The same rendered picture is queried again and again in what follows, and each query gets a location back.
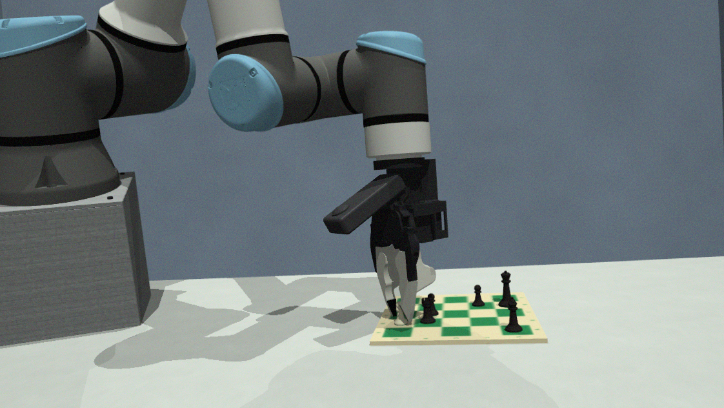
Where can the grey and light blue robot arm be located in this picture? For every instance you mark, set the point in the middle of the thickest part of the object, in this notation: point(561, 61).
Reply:
point(58, 79)

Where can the black bishop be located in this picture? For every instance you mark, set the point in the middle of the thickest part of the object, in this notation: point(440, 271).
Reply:
point(513, 325)

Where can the black rook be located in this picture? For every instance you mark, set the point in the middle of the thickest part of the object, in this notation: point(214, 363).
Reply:
point(427, 313)

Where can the green and cream chessboard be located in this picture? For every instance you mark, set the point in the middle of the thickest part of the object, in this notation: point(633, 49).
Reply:
point(460, 323)

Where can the black queen chess piece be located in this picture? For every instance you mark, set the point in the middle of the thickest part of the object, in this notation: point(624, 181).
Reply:
point(506, 289)

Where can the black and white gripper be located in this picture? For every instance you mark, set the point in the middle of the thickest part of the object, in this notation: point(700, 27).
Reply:
point(405, 221)

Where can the black pawn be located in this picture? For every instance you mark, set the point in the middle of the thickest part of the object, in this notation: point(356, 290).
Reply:
point(434, 311)
point(478, 301)

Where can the white pawn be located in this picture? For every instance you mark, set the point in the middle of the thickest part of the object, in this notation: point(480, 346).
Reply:
point(400, 317)

